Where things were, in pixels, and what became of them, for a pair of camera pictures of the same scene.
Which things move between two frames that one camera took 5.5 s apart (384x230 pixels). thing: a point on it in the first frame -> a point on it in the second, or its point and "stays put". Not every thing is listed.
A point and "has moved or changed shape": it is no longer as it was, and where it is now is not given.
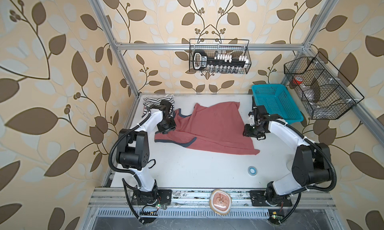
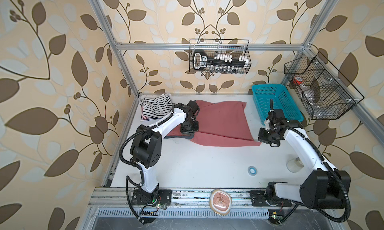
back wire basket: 216,56 stays put
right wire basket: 325,92 stays put
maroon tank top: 213,126 has moved or changed shape
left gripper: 172,126 -> 185,131
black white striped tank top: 148,101 stays put
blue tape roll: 252,170 stays put
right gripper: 247,132 -> 261,137
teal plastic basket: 279,102 stays put
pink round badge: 220,201 stays put
